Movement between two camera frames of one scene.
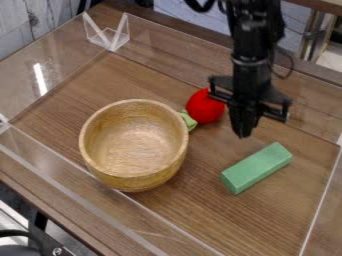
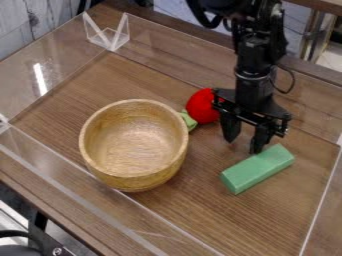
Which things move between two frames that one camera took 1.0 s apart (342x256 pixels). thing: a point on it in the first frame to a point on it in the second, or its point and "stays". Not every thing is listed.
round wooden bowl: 133,141 stays
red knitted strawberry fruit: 204,108 stays
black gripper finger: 244,118 to 231,125
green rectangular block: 255,167 stays
